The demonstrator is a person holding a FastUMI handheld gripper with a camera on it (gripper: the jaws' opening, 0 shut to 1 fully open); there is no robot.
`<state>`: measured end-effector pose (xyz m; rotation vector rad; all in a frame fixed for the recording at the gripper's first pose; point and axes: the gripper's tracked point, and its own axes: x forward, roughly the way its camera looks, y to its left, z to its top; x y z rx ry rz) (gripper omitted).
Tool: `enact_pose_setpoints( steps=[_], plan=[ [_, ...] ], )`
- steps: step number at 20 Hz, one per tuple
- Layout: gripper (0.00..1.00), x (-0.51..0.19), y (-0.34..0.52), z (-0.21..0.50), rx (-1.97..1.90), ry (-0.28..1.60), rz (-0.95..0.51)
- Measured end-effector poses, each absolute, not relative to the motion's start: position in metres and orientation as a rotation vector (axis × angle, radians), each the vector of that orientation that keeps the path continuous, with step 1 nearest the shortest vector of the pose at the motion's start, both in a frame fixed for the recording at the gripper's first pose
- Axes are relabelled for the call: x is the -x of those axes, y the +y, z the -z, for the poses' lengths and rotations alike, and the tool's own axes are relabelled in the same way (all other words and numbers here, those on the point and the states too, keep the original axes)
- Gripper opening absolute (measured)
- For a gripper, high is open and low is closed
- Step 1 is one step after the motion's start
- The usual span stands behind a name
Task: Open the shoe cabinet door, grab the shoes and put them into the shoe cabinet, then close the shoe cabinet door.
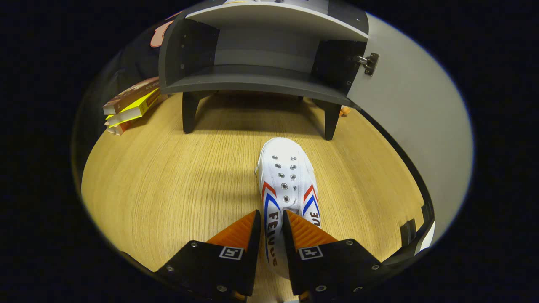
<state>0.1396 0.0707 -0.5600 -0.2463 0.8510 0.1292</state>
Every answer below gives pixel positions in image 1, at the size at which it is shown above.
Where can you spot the black table clamp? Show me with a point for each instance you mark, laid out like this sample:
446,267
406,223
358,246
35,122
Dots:
427,211
407,231

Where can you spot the grey shoe cabinet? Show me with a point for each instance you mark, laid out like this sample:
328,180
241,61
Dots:
252,82

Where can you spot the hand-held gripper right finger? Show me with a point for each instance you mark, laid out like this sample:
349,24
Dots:
288,252

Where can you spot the yellow book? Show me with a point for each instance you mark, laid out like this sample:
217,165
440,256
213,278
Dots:
134,110

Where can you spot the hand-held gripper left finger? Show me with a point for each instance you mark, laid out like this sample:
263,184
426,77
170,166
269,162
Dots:
254,252

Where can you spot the beige shoe cabinet door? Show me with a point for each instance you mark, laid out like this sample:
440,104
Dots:
412,126

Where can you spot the small orange object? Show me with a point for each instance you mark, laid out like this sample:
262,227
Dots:
344,111

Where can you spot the white canvas shoe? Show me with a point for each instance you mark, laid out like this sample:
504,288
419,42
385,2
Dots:
286,168

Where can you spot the black backdrop cloth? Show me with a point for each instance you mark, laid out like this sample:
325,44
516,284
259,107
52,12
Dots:
134,59

